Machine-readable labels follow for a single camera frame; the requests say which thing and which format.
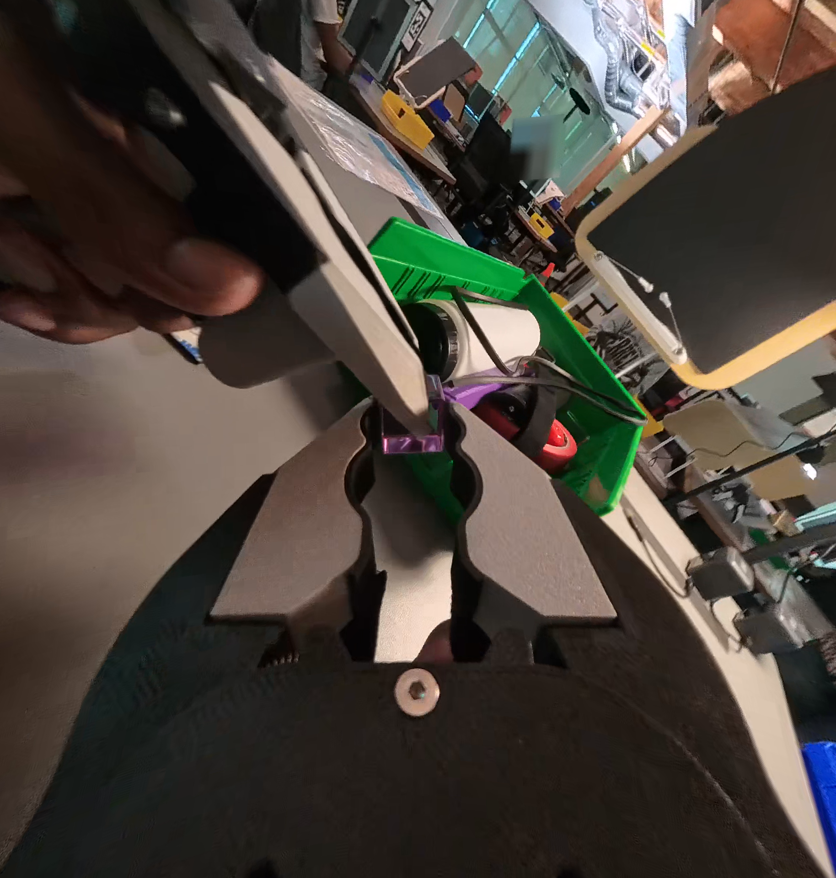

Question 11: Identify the green plastic bin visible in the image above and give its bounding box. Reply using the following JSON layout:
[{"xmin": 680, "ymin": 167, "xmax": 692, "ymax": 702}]
[{"xmin": 368, "ymin": 217, "xmax": 655, "ymax": 529}]

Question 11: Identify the black cable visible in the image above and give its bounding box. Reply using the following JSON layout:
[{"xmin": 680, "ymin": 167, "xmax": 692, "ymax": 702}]
[{"xmin": 460, "ymin": 302, "xmax": 652, "ymax": 426}]

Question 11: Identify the white cylinder with black cap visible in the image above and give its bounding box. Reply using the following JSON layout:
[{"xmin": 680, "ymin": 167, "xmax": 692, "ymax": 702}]
[{"xmin": 402, "ymin": 293, "xmax": 545, "ymax": 382}]

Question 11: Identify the purple plastic tool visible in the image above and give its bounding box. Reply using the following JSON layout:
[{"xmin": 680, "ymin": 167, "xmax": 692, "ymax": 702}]
[{"xmin": 439, "ymin": 378, "xmax": 531, "ymax": 408}]

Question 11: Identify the black panel with pale rim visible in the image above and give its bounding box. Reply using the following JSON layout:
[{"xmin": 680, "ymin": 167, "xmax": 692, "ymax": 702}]
[{"xmin": 573, "ymin": 62, "xmax": 836, "ymax": 395}]

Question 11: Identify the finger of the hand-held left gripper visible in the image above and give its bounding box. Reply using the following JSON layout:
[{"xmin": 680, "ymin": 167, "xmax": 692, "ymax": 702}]
[
  {"xmin": 130, "ymin": 0, "xmax": 463, "ymax": 437},
  {"xmin": 196, "ymin": 279, "xmax": 353, "ymax": 395}
]

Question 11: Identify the white card with blue print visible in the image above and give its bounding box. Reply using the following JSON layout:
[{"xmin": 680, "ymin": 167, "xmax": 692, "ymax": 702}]
[{"xmin": 169, "ymin": 327, "xmax": 208, "ymax": 366}]

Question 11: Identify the person's left hand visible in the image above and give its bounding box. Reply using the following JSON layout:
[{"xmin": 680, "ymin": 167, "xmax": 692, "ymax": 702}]
[{"xmin": 0, "ymin": 0, "xmax": 265, "ymax": 347}]

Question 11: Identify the red round tool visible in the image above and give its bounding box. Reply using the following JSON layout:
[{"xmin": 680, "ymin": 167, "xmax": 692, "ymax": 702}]
[{"xmin": 471, "ymin": 389, "xmax": 579, "ymax": 478}]

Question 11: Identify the purple transparent cube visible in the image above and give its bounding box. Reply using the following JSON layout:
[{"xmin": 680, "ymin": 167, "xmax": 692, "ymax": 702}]
[{"xmin": 384, "ymin": 374, "xmax": 456, "ymax": 456}]

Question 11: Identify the black monitor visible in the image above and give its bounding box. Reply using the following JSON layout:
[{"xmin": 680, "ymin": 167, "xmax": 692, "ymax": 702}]
[{"xmin": 453, "ymin": 110, "xmax": 516, "ymax": 194}]

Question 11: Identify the blue plastic bin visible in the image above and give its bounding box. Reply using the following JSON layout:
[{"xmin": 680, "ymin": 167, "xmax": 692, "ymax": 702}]
[{"xmin": 800, "ymin": 739, "xmax": 836, "ymax": 878}]

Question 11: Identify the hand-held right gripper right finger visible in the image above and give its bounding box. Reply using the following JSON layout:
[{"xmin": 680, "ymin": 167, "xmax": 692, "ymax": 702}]
[{"xmin": 450, "ymin": 405, "xmax": 621, "ymax": 648}]

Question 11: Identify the grey metal box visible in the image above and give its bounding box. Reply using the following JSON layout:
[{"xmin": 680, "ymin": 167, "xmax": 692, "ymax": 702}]
[
  {"xmin": 734, "ymin": 604, "xmax": 803, "ymax": 657},
  {"xmin": 686, "ymin": 549, "xmax": 748, "ymax": 599}
]

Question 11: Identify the yellow box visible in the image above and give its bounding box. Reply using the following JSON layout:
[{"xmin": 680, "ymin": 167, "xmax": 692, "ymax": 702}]
[{"xmin": 377, "ymin": 90, "xmax": 435, "ymax": 148}]

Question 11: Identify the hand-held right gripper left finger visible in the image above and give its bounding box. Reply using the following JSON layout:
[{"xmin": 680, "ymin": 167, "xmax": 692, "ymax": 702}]
[{"xmin": 209, "ymin": 398, "xmax": 387, "ymax": 657}]

